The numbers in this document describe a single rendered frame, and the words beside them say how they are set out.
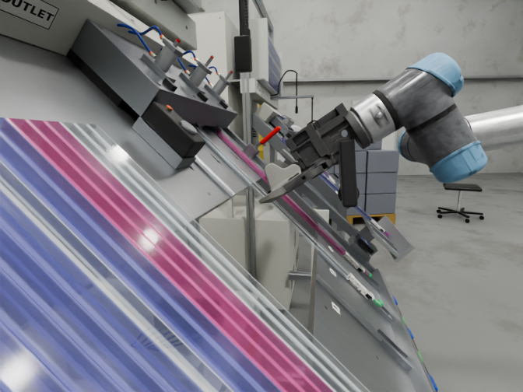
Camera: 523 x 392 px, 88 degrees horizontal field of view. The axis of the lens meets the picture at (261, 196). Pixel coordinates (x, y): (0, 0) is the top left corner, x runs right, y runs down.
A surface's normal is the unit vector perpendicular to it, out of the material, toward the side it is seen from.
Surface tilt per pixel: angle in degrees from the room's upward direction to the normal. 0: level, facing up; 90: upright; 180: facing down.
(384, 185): 90
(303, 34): 90
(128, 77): 90
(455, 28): 90
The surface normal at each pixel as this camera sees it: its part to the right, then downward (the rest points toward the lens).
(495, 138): -0.16, 0.52
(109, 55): -0.21, 0.19
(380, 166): 0.06, 0.19
